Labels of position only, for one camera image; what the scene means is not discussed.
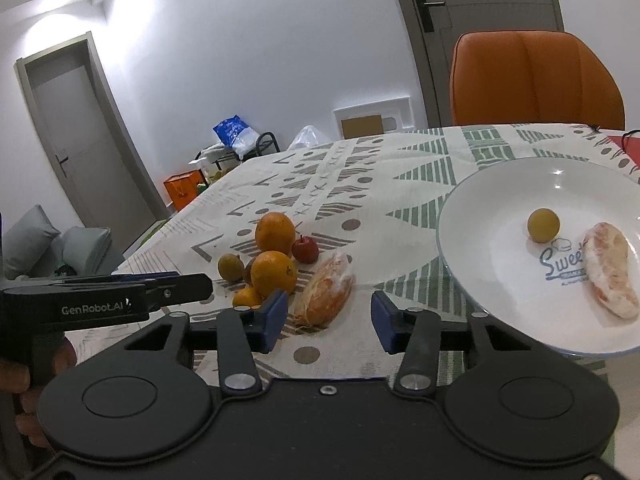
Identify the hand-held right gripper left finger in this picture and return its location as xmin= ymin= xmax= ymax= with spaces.
xmin=122 ymin=290 xmax=289 ymax=394

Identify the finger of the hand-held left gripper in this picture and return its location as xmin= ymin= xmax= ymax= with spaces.
xmin=107 ymin=271 xmax=181 ymax=285
xmin=127 ymin=273 xmax=214 ymax=312

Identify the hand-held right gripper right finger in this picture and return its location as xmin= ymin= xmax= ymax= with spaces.
xmin=371 ymin=290 xmax=538 ymax=395

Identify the small tangerine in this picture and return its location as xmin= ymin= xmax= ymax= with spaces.
xmin=232 ymin=286 xmax=264 ymax=309

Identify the medium orange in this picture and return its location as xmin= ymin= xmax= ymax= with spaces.
xmin=250 ymin=251 xmax=299 ymax=301

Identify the green round fruit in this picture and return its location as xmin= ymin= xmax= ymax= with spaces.
xmin=217 ymin=254 xmax=246 ymax=282

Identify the bread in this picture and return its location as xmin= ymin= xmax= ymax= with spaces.
xmin=582 ymin=222 xmax=640 ymax=320
xmin=292 ymin=251 xmax=357 ymax=332

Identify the large orange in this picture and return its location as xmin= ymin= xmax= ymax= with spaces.
xmin=255 ymin=212 xmax=297 ymax=259

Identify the white bowl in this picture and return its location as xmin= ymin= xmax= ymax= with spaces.
xmin=436 ymin=156 xmax=640 ymax=359

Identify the person's left hand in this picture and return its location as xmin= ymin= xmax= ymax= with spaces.
xmin=0 ymin=337 xmax=78 ymax=453

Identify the small grey cushion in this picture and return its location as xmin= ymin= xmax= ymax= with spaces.
xmin=59 ymin=226 xmax=112 ymax=275

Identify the small red apple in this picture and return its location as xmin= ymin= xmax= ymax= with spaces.
xmin=292 ymin=235 xmax=320 ymax=264

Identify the large grey cushion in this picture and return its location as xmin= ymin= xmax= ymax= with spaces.
xmin=2 ymin=205 xmax=62 ymax=281

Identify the orange paper bag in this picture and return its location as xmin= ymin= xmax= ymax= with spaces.
xmin=163 ymin=171 xmax=205 ymax=212

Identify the patterned tablecloth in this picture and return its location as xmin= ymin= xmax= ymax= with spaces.
xmin=65 ymin=122 xmax=640 ymax=382

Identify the blue plastic bag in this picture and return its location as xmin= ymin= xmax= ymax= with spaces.
xmin=213 ymin=116 xmax=261 ymax=157

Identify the black metal rack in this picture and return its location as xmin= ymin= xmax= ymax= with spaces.
xmin=212 ymin=131 xmax=280 ymax=173

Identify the white plastic bag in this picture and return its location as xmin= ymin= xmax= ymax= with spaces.
xmin=287 ymin=125 xmax=333 ymax=151

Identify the yellow-green round fruit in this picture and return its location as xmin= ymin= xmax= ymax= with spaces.
xmin=527 ymin=208 xmax=561 ymax=244

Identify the brown cardboard sheet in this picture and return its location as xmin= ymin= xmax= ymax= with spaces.
xmin=340 ymin=116 xmax=383 ymax=137

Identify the white foam packaging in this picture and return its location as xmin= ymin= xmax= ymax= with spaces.
xmin=332 ymin=96 xmax=416 ymax=140

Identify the wrapped bread on plate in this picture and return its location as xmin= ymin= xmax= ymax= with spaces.
xmin=582 ymin=222 xmax=640 ymax=320

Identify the orange leather chair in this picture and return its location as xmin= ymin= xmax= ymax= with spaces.
xmin=450 ymin=31 xmax=626 ymax=131

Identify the black door lock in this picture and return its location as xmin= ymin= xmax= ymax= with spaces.
xmin=414 ymin=0 xmax=446 ymax=34

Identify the grey door with lever handle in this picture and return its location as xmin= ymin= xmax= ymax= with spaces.
xmin=15 ymin=31 xmax=168 ymax=281

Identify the black cable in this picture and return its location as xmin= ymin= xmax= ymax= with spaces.
xmin=585 ymin=124 xmax=640 ymax=153

